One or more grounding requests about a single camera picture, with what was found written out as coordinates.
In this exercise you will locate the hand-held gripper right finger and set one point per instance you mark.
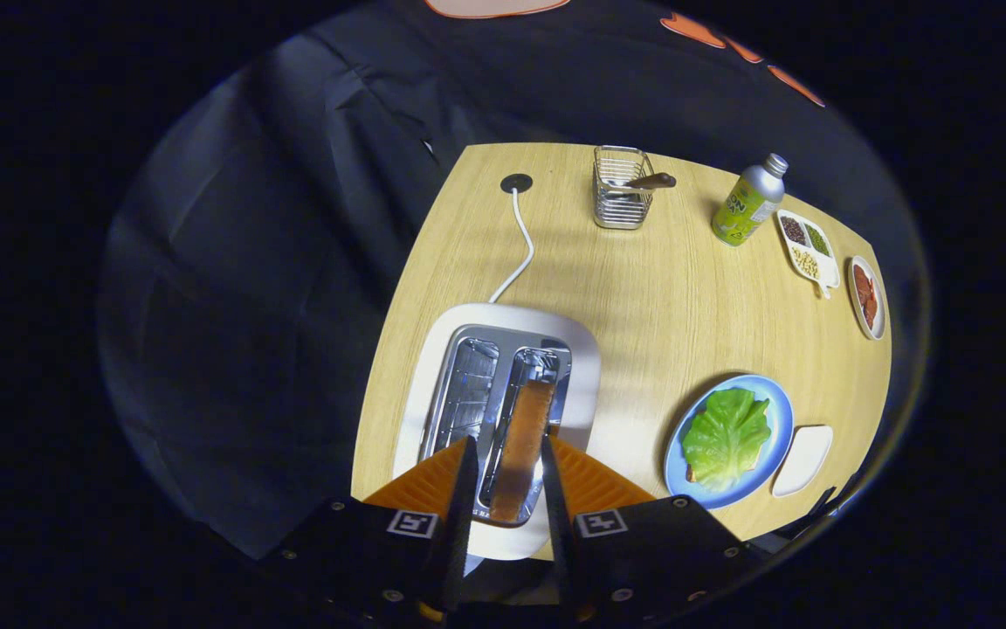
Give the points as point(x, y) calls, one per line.
point(560, 533)

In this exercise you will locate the pile of dark red beans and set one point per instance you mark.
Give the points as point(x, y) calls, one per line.
point(793, 230)

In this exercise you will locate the toasted bread slice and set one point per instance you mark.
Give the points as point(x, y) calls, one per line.
point(525, 445)

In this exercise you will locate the pile of green beans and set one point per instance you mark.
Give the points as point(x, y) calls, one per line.
point(817, 239)

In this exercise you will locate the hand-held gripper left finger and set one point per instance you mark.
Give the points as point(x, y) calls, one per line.
point(459, 524)

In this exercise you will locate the white divided dish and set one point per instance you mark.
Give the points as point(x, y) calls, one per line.
point(826, 271)

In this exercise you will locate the blue round plate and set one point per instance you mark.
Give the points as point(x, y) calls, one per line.
point(778, 411)

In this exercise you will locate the white oval meat plate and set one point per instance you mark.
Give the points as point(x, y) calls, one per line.
point(857, 328)

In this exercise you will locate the white bread slice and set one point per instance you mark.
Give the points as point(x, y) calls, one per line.
point(693, 476)

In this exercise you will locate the pile of yellow soybeans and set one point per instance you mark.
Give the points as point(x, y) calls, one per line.
point(806, 262)

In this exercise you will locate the brown meat piece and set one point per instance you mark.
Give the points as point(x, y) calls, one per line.
point(870, 310)
point(861, 284)

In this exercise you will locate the silver bottle with green label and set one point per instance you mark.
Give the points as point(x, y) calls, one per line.
point(743, 210)

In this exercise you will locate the small white square dish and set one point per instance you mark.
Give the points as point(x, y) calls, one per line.
point(804, 459)

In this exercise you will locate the white toaster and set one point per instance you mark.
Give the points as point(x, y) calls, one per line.
point(503, 319)

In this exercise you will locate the green lettuce leaf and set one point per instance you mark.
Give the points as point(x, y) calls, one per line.
point(726, 437)

